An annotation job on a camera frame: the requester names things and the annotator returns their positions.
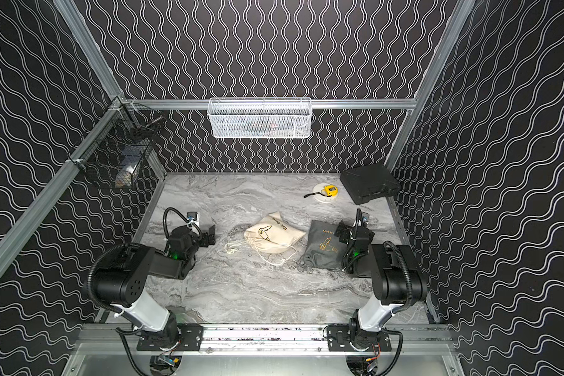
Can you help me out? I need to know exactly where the dark grey hair dryer bag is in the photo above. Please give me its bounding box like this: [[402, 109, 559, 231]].
[[301, 220, 347, 270]]

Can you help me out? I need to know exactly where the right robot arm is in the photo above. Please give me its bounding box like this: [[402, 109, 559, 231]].
[[335, 208, 428, 351]]

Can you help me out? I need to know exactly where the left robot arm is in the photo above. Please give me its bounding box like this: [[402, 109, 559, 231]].
[[86, 207, 216, 349]]

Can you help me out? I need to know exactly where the yellow tape measure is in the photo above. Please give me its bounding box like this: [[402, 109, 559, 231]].
[[322, 185, 338, 197]]

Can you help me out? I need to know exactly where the white round coaster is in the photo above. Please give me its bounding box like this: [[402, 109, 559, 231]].
[[312, 183, 338, 203]]

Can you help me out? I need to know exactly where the black hard case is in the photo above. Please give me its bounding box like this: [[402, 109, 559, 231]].
[[340, 162, 400, 205]]

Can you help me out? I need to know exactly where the item in black basket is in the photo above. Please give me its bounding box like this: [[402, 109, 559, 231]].
[[114, 158, 139, 188]]

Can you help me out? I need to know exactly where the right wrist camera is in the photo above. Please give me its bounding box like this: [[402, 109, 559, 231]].
[[356, 210, 370, 227]]

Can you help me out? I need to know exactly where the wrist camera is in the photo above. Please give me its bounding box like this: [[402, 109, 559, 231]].
[[356, 210, 370, 227], [186, 211, 199, 225]]

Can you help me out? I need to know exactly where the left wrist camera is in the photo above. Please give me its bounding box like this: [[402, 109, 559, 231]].
[[186, 211, 199, 225]]

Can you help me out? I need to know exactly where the black wire wall basket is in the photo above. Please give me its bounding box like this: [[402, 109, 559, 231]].
[[72, 103, 165, 190]]

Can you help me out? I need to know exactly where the white mesh wall basket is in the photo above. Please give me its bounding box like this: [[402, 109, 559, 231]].
[[207, 97, 313, 139]]

